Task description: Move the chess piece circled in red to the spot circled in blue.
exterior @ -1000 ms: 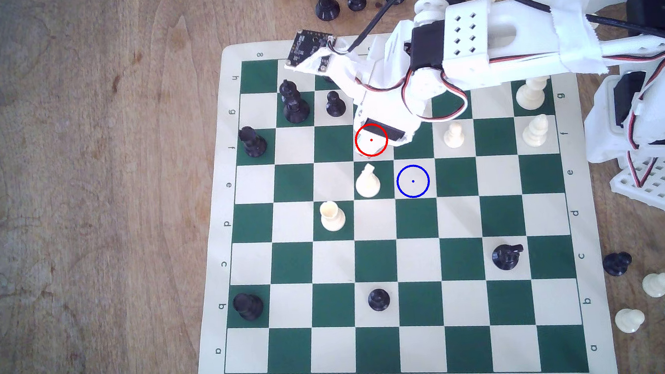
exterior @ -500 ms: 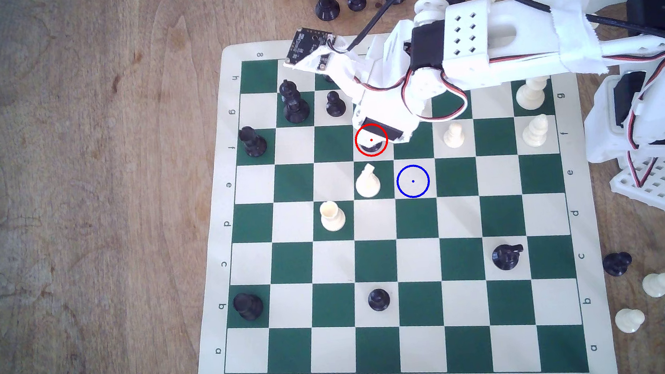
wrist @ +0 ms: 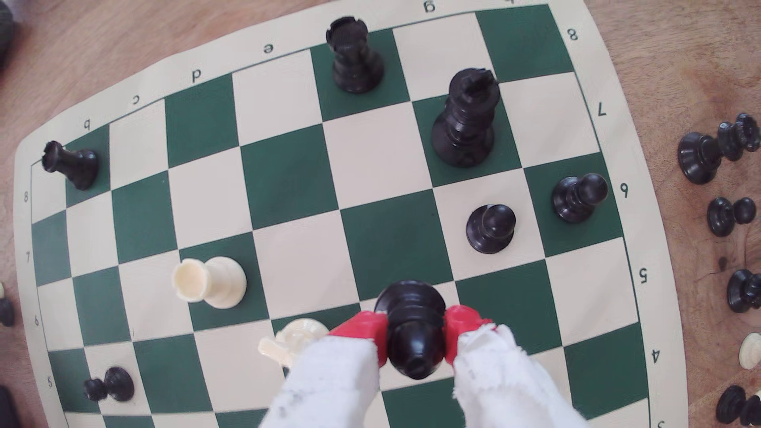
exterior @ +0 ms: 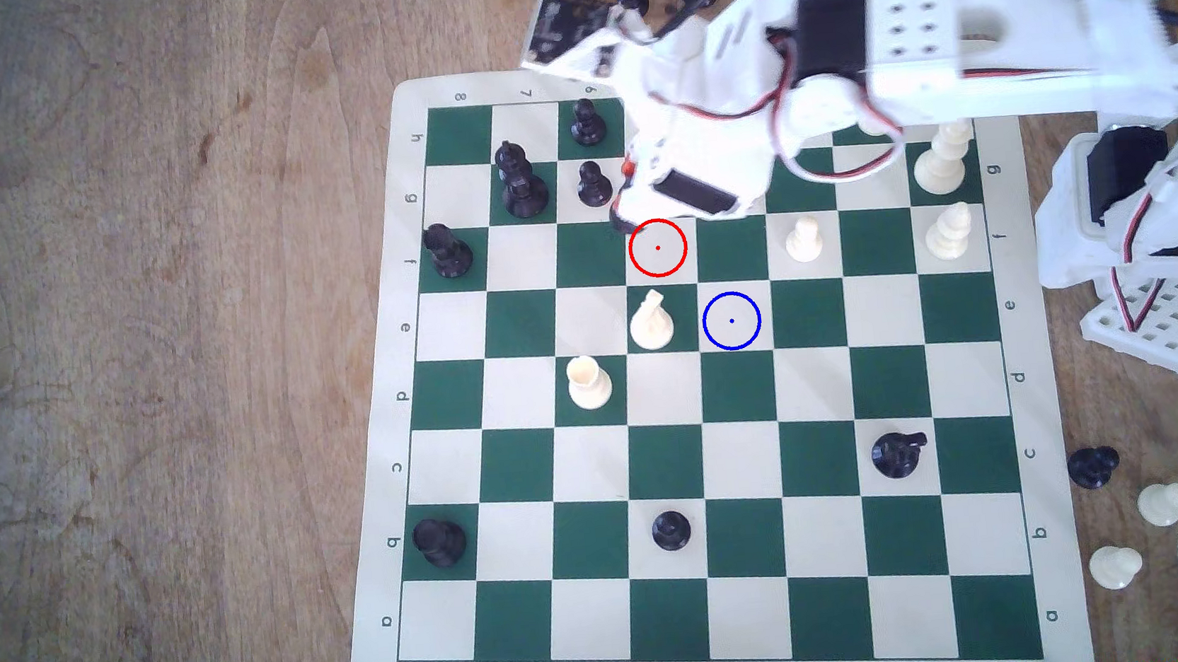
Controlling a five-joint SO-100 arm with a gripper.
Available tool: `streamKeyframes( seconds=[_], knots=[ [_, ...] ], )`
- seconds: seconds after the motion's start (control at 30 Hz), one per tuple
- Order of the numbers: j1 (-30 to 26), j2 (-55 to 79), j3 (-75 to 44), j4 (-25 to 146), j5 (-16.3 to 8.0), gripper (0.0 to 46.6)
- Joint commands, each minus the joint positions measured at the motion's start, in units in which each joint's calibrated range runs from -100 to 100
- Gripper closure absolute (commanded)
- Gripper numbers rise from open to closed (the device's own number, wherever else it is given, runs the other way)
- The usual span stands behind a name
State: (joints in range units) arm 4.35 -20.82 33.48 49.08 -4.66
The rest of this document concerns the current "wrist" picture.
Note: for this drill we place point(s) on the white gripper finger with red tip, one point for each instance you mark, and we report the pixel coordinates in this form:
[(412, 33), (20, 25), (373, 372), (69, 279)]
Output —
[(333, 386), (499, 380)]

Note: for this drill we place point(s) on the black chess pawn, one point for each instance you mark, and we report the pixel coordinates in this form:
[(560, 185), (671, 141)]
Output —
[(413, 327), (490, 229), (574, 199), (113, 385), (722, 217)]

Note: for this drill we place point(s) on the white chess knight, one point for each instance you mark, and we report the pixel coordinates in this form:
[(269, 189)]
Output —
[(297, 340)]

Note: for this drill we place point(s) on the white chess rook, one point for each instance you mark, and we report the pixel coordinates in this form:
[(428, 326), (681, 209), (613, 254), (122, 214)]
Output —
[(214, 282)]

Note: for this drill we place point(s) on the black chess bishop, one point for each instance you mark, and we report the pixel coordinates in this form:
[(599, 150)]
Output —
[(734, 405)]

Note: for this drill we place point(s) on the white chess pawn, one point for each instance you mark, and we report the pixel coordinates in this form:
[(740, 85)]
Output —
[(752, 352)]

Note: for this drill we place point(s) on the black chess knight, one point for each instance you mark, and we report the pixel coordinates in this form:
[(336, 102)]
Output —
[(743, 291)]

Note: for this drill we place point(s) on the black chess queen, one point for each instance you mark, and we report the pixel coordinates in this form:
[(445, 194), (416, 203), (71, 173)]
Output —
[(701, 156)]

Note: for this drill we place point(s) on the black chess rook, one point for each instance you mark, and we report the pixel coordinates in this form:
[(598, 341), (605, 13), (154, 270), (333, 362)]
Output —
[(355, 59), (74, 166)]

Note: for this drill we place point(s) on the green and cream chessboard mat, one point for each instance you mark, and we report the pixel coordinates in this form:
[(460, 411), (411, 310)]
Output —
[(380, 154)]

